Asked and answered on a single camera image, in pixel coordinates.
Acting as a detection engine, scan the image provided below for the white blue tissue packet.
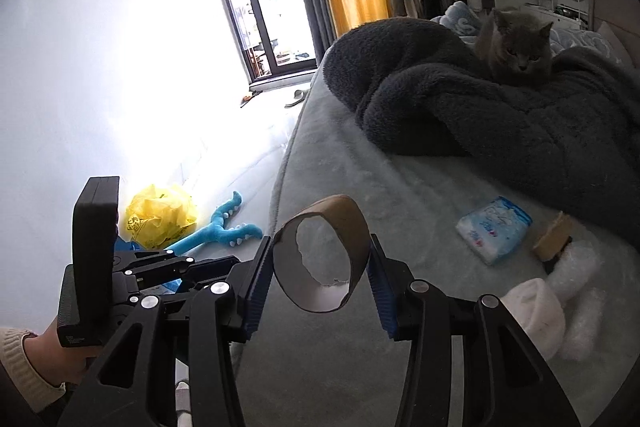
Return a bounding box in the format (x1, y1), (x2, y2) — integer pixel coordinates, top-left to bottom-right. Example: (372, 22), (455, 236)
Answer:
(455, 195), (533, 267)

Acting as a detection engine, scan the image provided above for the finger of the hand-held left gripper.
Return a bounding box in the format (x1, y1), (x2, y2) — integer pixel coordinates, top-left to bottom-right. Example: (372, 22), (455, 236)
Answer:
(135, 256), (242, 304)
(115, 249), (197, 282)

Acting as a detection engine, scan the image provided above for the beige headboard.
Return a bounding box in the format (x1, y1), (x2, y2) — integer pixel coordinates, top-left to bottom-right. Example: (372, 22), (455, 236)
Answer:
(592, 0), (640, 68)

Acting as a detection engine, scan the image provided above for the pale grey bed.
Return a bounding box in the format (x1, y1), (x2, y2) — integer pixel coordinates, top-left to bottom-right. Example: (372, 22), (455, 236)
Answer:
(235, 57), (640, 427)

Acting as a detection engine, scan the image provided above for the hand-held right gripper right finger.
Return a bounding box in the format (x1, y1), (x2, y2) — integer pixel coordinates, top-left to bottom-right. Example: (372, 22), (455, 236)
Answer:
(367, 233), (582, 427)

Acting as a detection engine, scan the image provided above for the dark grey fleece blanket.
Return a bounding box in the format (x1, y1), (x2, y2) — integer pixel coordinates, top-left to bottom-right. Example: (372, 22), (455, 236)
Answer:
(323, 18), (640, 253)

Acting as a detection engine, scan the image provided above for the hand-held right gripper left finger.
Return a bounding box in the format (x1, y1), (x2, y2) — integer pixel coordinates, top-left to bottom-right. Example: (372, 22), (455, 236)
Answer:
(57, 234), (276, 427)

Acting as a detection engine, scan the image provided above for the brown cardboard tube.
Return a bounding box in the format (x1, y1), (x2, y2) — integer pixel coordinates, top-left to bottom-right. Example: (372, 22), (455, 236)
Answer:
(271, 195), (372, 314)

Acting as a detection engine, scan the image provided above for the blue plush toy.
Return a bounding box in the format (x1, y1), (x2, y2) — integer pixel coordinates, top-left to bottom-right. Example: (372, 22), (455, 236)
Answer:
(165, 191), (264, 258)

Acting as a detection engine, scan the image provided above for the person's left hand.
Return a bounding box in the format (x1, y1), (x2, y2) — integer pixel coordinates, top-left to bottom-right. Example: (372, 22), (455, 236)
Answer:
(22, 319), (101, 388)

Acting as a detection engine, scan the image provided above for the yellow plastic bag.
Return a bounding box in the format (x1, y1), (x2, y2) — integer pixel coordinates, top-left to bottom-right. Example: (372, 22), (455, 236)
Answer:
(125, 185), (199, 250)

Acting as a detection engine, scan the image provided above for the grey cat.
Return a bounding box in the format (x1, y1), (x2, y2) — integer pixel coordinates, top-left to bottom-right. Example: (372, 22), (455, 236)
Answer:
(474, 7), (556, 88)

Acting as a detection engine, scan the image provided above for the clear bubble wrap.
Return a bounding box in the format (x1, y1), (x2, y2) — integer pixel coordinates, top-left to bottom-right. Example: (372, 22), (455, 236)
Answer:
(545, 241), (608, 362)

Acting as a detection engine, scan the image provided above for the white cloth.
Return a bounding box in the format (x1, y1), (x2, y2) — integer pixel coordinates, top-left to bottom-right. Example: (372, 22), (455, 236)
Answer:
(487, 278), (567, 362)

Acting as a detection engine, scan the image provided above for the person's left forearm cream sleeve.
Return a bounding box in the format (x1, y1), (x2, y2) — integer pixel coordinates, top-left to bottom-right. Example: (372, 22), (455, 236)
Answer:
(0, 326), (67, 415)

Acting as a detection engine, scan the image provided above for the small tan box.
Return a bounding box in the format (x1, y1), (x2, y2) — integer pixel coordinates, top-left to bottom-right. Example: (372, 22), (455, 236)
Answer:
(531, 212), (581, 273)

